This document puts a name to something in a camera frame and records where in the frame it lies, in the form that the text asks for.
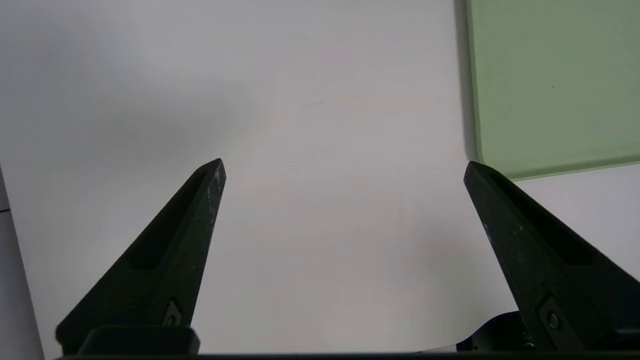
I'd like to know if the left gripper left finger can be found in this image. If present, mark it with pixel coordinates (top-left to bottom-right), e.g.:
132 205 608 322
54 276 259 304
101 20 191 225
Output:
55 158 227 351

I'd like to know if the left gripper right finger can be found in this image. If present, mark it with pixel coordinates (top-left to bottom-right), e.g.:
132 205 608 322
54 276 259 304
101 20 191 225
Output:
463 160 640 351

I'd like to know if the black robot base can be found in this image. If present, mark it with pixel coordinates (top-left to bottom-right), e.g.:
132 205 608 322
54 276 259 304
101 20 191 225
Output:
456 310 532 353

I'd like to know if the light green plastic tray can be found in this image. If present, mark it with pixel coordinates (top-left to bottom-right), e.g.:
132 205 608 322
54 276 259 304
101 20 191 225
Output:
466 0 640 182

